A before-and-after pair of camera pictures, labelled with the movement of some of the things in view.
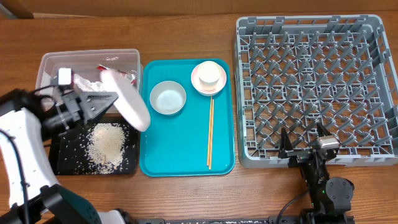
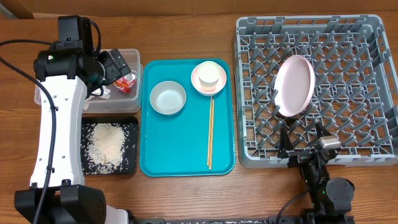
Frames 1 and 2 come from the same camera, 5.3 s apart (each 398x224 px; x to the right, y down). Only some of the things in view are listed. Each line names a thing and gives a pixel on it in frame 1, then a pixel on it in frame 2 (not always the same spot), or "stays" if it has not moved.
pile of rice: x=106 y=147 stays
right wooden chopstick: x=211 y=134 stays
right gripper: x=298 y=156 stays
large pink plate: x=129 y=102 → x=294 y=84
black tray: x=107 y=149 stays
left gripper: x=74 y=101 → x=114 y=71
